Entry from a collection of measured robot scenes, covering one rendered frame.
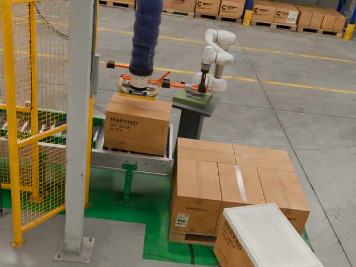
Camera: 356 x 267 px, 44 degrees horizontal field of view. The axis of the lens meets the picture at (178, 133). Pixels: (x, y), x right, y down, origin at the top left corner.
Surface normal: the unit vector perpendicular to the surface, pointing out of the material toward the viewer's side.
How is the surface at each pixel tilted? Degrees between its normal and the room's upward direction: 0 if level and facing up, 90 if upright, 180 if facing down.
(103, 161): 90
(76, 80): 90
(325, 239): 0
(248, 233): 0
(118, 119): 90
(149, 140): 90
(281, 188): 0
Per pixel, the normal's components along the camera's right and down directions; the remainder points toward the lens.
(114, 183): 0.14, -0.86
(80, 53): 0.00, 0.50
